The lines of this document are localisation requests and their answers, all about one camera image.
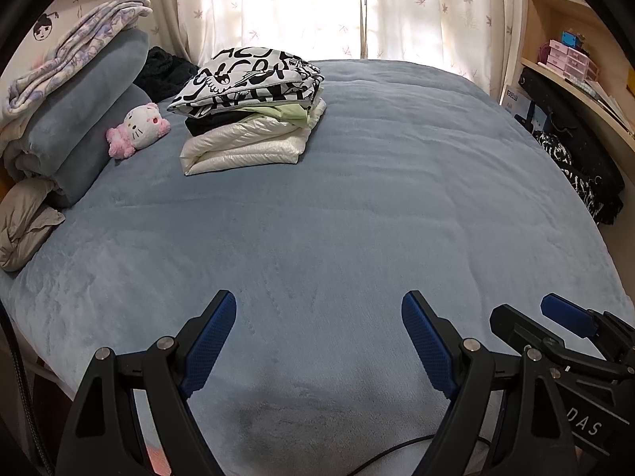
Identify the white leaf-print curtain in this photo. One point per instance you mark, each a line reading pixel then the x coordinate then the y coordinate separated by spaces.
pixel 258 5
pixel 436 10

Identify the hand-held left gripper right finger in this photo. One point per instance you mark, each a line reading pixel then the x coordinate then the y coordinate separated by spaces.
pixel 429 342

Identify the light green garment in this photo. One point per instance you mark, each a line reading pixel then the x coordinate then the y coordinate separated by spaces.
pixel 283 109

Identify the black knit garment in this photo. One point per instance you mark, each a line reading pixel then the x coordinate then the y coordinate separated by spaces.
pixel 158 72

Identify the white cardboard box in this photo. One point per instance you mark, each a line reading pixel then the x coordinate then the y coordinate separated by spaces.
pixel 516 101

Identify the folded blue blanket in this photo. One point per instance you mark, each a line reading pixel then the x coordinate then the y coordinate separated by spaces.
pixel 84 109

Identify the folded black garment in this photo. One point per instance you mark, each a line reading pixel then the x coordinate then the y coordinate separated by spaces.
pixel 213 123

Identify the black bag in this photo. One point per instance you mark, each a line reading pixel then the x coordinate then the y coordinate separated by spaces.
pixel 570 124

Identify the black white patterned shirt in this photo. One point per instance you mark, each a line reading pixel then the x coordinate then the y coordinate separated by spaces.
pixel 248 72

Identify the small blue box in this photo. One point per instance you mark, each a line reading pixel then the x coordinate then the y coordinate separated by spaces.
pixel 572 39

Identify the pink white cat plush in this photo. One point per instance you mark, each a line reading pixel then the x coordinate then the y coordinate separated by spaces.
pixel 141 126

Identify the white puffy jacket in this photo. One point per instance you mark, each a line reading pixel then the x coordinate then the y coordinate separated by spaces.
pixel 248 151

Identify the stack of papers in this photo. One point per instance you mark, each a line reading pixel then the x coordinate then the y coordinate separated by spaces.
pixel 605 101

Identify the beige cloth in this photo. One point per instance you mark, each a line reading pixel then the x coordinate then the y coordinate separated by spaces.
pixel 25 223

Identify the cartoon wall sticker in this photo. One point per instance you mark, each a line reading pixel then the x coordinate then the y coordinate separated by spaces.
pixel 44 27

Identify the floral purple blanket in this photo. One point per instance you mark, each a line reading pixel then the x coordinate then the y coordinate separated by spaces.
pixel 74 49

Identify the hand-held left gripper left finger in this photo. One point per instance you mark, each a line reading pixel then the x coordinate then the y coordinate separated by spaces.
pixel 213 337

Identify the blue bed blanket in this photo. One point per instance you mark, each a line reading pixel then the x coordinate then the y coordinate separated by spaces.
pixel 322 208

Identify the pink drawer organizer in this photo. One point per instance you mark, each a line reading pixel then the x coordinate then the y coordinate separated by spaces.
pixel 568 62

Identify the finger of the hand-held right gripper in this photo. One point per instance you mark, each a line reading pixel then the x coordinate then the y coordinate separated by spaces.
pixel 565 310
pixel 511 325

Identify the wooden shelf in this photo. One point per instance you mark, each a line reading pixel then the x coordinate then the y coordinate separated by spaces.
pixel 550 10

